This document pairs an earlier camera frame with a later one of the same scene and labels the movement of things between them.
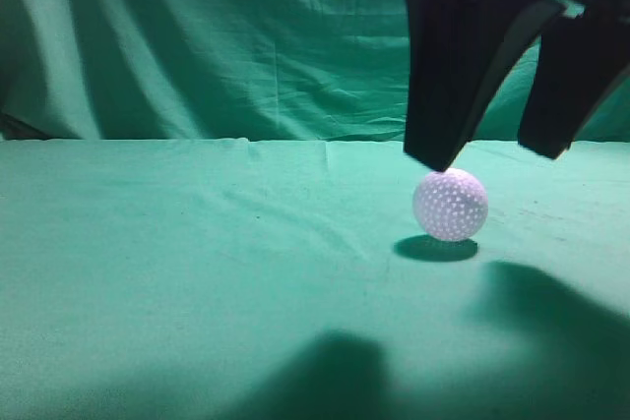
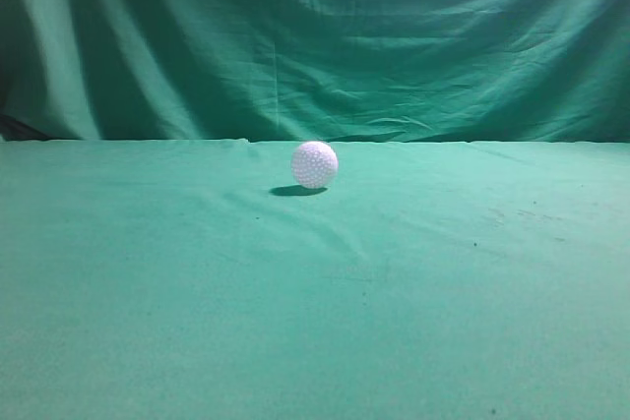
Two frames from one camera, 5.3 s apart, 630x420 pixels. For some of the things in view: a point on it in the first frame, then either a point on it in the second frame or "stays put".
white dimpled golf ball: [450, 206] to [314, 164]
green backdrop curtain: [224, 43] stays put
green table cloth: [289, 279] stays put
